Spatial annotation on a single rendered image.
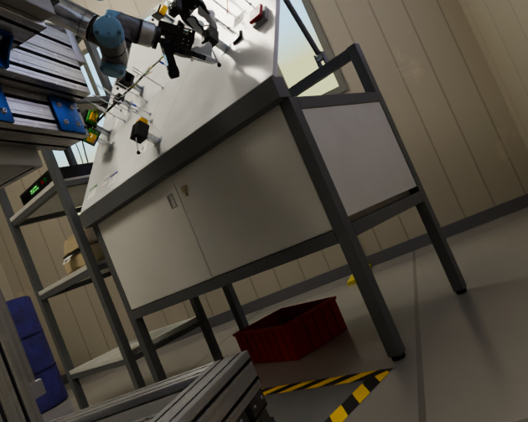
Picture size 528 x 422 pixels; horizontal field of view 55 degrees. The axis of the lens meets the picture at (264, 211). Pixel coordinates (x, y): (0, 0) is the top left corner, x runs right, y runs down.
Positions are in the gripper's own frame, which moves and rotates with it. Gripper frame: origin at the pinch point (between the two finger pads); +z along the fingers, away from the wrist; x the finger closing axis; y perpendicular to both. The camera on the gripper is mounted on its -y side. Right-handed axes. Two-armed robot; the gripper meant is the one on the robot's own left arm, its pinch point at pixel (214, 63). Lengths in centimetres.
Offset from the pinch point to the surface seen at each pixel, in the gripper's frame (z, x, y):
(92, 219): -24, 51, -70
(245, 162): 14.6, -13.5, -27.6
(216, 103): 3.0, -4.5, -12.3
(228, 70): 4.9, -0.8, -1.0
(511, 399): 49, -101, -54
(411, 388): 48, -76, -66
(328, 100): 34.9, -16.5, -2.1
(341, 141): 40.0, -22.8, -13.6
